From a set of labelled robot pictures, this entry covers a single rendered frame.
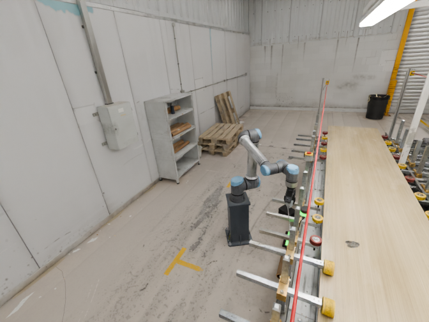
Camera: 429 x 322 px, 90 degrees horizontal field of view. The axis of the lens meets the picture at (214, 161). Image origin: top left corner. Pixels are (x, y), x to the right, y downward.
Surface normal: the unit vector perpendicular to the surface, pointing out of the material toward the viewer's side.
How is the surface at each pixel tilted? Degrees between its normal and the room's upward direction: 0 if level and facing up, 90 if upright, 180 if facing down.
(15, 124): 90
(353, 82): 90
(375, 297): 0
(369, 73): 90
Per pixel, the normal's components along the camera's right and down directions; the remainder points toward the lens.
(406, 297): -0.07, -0.90
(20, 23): 0.91, 0.12
